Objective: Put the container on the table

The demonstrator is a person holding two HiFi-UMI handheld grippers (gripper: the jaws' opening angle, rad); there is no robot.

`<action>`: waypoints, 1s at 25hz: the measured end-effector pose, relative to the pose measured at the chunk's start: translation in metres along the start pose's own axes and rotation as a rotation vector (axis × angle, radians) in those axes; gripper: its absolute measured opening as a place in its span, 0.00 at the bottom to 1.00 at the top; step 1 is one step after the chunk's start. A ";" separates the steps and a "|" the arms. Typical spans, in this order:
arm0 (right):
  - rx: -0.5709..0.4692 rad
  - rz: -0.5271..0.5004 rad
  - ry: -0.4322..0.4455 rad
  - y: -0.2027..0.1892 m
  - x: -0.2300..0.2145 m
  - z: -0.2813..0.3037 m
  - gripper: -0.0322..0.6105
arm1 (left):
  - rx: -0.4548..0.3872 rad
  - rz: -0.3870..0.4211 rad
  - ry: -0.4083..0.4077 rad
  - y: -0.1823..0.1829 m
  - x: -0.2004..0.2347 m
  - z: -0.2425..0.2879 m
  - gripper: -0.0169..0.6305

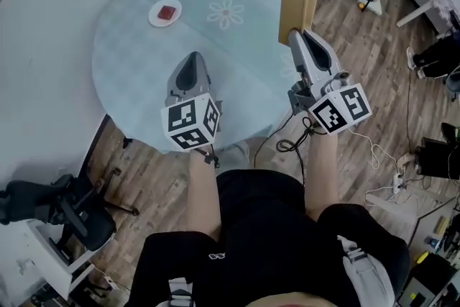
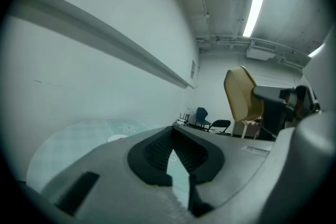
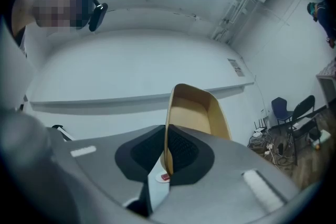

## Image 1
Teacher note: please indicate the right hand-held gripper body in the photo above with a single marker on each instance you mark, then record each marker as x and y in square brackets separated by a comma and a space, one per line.
[325, 90]

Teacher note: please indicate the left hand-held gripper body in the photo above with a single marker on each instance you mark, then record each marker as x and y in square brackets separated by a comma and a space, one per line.
[192, 108]

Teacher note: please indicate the tan plastic container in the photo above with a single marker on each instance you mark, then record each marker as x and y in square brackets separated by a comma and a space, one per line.
[298, 1]

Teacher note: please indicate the person's left forearm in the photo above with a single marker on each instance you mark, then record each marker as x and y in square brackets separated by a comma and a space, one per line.
[202, 190]

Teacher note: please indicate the person's right forearm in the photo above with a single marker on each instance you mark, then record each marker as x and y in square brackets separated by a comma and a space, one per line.
[321, 169]

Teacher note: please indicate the round table with blue cloth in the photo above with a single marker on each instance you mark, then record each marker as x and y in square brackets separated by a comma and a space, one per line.
[179, 57]

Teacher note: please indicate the red square block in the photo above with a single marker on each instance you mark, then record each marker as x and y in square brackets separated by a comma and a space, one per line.
[167, 12]

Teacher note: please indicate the white round plate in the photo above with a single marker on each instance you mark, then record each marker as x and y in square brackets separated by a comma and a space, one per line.
[165, 12]

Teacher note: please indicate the white power strip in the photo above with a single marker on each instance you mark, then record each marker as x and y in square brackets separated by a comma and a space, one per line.
[398, 183]

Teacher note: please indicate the black box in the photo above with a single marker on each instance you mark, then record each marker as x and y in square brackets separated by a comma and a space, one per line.
[436, 157]

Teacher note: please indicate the white desk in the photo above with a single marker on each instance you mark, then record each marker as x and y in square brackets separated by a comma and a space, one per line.
[427, 0]

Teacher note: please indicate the person's black clothing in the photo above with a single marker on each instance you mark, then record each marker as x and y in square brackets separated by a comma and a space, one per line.
[273, 244]

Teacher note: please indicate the black office chair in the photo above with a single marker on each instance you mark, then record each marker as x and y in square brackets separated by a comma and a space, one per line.
[61, 212]

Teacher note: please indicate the white cabinet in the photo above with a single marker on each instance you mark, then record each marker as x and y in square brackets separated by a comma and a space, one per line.
[46, 262]

